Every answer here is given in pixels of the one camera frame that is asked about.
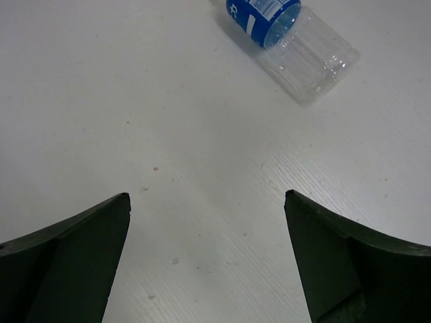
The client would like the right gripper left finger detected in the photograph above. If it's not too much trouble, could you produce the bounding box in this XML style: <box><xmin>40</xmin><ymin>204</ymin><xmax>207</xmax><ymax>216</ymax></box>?
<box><xmin>1</xmin><ymin>192</ymin><xmax>131</xmax><ymax>322</ymax></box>

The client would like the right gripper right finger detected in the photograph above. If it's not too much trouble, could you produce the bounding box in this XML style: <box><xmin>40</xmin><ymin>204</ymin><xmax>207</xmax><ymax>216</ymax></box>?
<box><xmin>284</xmin><ymin>190</ymin><xmax>430</xmax><ymax>322</ymax></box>

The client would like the horizontal blue label bottle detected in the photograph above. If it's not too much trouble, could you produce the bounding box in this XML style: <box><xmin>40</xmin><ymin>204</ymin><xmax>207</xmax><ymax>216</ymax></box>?
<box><xmin>213</xmin><ymin>1</ymin><xmax>360</xmax><ymax>106</ymax></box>

